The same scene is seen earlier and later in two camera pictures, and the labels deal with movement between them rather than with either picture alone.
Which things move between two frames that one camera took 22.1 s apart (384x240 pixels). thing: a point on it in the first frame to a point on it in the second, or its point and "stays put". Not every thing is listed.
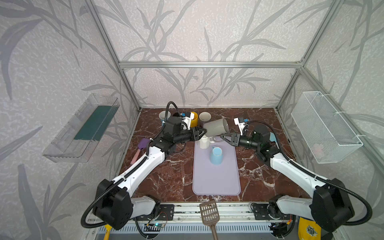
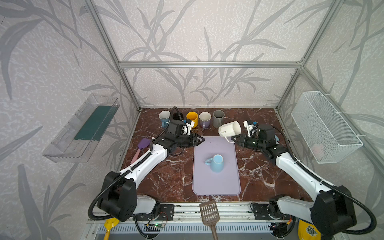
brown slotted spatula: (210, 216) stays put
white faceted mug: (204, 143) to (229, 129)
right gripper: (236, 140) stays put
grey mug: (215, 128) to (218, 118)
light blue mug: (216, 157) to (216, 163)
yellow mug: (194, 122) stays put
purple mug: (205, 116) stays put
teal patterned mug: (162, 115) stays put
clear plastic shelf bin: (76, 140) stays put
